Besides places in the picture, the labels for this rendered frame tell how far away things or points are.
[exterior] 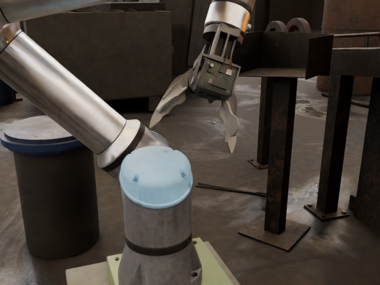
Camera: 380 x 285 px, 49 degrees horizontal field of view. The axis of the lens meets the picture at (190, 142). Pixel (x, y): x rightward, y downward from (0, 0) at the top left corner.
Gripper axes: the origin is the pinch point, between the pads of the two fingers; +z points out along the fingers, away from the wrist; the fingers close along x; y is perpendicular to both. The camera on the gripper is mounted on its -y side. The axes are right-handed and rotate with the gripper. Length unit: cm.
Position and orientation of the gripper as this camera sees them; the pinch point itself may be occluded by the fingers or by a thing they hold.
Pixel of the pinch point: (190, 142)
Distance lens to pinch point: 74.2
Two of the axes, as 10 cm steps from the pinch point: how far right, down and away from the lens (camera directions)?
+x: 9.4, 3.0, 1.5
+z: -2.8, 9.5, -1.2
